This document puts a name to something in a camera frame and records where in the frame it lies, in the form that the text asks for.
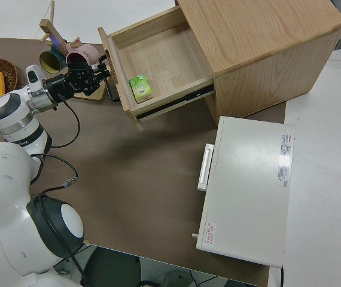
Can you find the wooden mug stand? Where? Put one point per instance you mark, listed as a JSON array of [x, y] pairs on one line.
[[48, 28]]

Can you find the red warning triangle sticker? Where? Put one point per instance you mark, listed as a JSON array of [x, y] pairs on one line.
[[210, 233]]

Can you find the black metal drawer slide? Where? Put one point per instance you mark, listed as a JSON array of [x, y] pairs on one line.
[[188, 95]]

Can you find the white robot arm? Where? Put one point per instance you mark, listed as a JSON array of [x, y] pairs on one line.
[[3, 179]]

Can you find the brown table mat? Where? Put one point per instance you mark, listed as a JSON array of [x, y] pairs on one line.
[[143, 155]]

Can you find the white box appliance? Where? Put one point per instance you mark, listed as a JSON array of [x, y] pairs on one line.
[[248, 191]]

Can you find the pink mug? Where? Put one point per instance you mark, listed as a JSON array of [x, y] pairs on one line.
[[83, 53]]

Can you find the light wooden drawer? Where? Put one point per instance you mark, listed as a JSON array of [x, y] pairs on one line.
[[164, 59]]

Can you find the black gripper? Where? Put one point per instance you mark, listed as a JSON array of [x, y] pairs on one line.
[[77, 80]]

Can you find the light wooden cabinet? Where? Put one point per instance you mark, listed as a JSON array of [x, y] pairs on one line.
[[263, 33]]

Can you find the white text label sticker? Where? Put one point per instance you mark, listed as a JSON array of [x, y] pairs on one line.
[[284, 160]]

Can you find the dark green mug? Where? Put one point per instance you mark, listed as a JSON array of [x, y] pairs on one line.
[[49, 61]]

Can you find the small green carton box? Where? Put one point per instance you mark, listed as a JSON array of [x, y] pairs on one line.
[[140, 86]]

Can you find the dark floor stand base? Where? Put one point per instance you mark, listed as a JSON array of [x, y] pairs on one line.
[[116, 269]]

